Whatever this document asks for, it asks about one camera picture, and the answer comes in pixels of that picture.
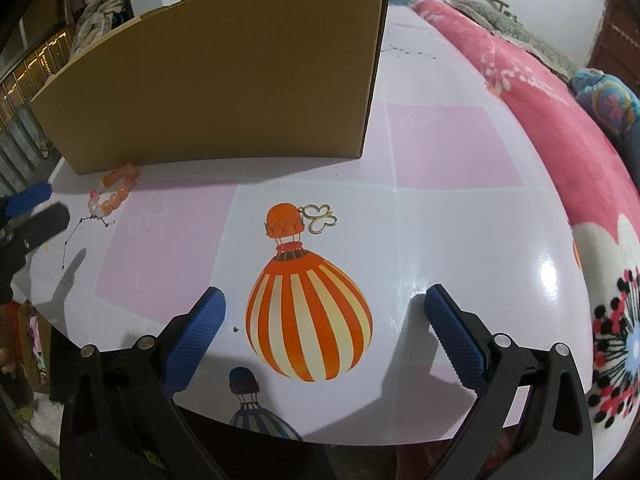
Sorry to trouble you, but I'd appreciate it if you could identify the lit metal railing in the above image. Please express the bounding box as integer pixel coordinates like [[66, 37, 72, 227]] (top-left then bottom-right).
[[0, 30, 76, 196]]

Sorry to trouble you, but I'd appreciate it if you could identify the pile of clothes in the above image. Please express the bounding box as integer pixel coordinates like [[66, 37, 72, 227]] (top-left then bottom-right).
[[70, 0, 133, 56]]

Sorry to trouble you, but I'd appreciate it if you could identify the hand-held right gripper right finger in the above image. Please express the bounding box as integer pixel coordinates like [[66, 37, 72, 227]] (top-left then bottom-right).
[[424, 283, 596, 480]]

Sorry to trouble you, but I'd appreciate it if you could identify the brown cardboard box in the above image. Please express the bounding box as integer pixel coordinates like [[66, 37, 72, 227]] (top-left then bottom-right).
[[30, 0, 392, 176]]

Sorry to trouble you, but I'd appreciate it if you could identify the pink floral blanket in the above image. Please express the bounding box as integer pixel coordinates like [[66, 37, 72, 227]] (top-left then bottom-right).
[[410, 0, 640, 480]]

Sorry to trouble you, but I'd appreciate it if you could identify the gold butterfly charm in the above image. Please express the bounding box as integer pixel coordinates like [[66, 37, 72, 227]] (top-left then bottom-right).
[[299, 203, 338, 236]]

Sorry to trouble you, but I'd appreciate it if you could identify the orange bead bracelet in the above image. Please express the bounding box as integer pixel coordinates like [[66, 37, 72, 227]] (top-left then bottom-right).
[[87, 162, 142, 218]]

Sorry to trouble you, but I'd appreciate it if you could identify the brown wooden door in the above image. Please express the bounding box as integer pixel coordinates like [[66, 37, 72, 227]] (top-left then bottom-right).
[[587, 0, 640, 91]]

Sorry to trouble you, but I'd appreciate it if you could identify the balloon print table cover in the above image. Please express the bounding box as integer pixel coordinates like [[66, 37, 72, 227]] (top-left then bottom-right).
[[10, 5, 598, 446]]

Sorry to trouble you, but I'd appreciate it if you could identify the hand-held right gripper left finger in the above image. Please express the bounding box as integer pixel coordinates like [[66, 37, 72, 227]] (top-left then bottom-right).
[[59, 286, 228, 480]]

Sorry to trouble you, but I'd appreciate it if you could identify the grey quilt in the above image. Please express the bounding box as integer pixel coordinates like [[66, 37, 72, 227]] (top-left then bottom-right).
[[450, 2, 578, 78]]

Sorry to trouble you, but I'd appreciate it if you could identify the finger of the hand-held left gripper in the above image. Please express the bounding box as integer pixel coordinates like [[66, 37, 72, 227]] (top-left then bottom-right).
[[0, 204, 71, 256], [0, 182, 53, 218]]

